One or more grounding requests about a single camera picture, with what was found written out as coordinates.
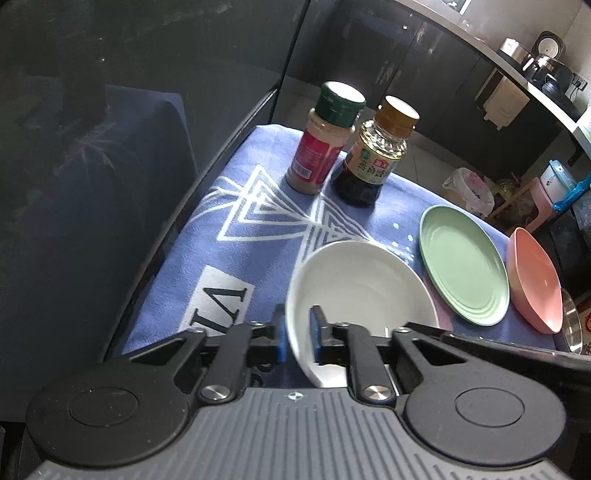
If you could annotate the blue printed tablecloth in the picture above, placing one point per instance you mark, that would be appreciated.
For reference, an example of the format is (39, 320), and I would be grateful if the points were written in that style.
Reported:
(221, 258)

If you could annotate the trash bin with white bag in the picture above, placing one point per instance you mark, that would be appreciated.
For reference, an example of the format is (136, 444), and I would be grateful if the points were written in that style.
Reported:
(468, 190)

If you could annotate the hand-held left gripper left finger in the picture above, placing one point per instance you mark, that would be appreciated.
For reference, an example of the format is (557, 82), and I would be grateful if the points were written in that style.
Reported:
(280, 337)

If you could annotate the green plate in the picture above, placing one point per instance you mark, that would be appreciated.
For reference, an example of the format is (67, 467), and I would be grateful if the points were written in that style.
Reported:
(461, 263)

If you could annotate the white round plate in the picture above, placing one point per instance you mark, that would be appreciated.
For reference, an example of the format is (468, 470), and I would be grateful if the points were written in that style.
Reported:
(364, 286)

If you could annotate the green cap spice jar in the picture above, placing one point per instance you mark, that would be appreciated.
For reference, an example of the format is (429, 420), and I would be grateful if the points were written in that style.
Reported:
(318, 147)

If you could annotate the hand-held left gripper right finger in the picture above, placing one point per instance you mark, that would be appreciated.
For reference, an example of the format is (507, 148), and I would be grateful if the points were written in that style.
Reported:
(316, 334)

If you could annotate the stainless steel plate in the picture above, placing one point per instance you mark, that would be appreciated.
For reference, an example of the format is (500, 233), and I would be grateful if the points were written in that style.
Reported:
(572, 323)

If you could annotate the white bucket with blue lid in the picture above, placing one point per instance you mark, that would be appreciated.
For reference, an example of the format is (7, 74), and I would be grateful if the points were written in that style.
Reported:
(557, 179)

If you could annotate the steel pot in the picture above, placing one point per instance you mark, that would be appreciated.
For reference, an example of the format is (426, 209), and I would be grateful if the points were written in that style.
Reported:
(513, 48)

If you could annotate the pink plate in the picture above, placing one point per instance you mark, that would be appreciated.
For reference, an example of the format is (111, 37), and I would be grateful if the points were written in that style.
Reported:
(535, 281)

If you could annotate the dark kitchen cabinets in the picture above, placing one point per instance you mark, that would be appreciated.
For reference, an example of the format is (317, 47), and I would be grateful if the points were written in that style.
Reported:
(443, 87)

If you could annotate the wall socket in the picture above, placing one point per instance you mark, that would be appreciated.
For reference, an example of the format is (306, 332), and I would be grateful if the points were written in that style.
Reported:
(581, 83)

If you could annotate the hanging beige towel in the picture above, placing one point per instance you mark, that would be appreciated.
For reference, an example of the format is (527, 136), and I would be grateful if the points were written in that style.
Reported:
(503, 99)

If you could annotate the white kitchen counter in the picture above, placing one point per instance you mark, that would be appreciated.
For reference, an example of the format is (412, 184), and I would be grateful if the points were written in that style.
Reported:
(517, 64)

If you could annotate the soy sauce bottle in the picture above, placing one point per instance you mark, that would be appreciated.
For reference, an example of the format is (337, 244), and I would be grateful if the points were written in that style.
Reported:
(369, 157)

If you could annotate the pink plastic stool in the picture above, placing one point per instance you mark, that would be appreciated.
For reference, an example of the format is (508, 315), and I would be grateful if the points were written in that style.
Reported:
(531, 205)

